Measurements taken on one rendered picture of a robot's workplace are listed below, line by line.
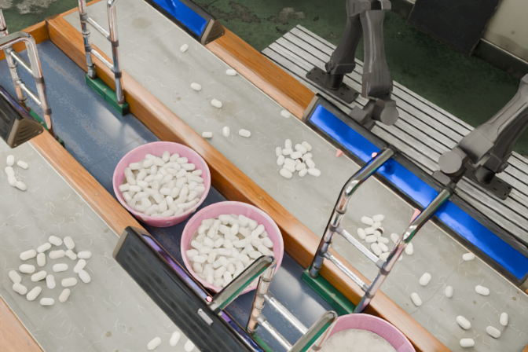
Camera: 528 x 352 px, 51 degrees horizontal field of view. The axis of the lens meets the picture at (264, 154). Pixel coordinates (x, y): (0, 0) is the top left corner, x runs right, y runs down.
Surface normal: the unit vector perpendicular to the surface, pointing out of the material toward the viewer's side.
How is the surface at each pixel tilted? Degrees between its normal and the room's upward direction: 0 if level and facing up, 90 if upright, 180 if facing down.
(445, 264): 0
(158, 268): 57
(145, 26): 0
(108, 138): 0
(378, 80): 42
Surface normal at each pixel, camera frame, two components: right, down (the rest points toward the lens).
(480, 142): -0.30, -0.32
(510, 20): -0.61, 0.55
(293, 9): 0.13, -0.63
